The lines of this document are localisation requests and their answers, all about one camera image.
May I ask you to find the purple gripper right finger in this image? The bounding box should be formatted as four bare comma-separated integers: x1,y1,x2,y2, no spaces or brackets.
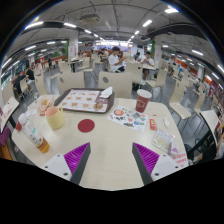
131,142,183,186

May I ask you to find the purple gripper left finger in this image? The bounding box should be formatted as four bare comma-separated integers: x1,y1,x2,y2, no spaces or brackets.
42,142,92,186

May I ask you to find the clear plastic bag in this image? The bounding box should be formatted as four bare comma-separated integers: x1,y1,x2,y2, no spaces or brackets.
152,128,175,153

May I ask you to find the small red sauce packet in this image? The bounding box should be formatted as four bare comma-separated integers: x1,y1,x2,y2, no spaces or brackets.
149,119,157,130

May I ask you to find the dark red round coaster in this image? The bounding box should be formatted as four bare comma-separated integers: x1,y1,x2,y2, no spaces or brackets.
78,119,95,133

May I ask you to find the printed paper placemat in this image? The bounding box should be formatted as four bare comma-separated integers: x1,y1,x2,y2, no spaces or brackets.
107,105,148,132

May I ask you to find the yellow mug pink rim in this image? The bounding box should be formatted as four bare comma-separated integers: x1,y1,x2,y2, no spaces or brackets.
45,106,64,130

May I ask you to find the plastic tea bottle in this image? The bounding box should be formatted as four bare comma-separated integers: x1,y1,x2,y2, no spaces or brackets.
18,113,49,153

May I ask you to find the dark food tray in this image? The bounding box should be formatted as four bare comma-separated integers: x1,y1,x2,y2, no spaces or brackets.
54,88,115,113

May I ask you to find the red paper cup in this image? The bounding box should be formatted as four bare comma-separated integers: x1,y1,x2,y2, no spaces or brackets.
135,89,152,113

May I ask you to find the beige chair right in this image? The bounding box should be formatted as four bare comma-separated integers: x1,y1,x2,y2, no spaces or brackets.
169,80,191,122

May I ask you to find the beige chair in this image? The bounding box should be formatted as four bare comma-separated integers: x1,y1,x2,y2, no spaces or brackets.
98,71,132,99
169,80,191,122
57,71,85,94

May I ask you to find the crumpled food wrapper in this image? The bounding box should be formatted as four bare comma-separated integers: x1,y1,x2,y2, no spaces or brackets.
36,95,54,116

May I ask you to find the white crumpled napkin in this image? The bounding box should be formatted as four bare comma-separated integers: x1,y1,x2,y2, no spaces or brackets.
100,87,113,98

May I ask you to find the beige chair left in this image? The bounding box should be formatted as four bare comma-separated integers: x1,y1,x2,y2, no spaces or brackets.
57,71,85,94

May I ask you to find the beige chair centre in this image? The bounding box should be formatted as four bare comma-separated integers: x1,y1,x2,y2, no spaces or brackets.
98,71,132,99

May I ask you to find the person in black shirt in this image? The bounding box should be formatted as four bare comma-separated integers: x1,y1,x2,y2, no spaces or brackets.
13,68,35,94

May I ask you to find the seated person far right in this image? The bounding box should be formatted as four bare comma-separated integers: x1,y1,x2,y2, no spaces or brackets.
141,51,154,80

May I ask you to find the man in white shirt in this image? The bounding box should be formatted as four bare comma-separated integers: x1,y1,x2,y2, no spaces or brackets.
108,47,125,73

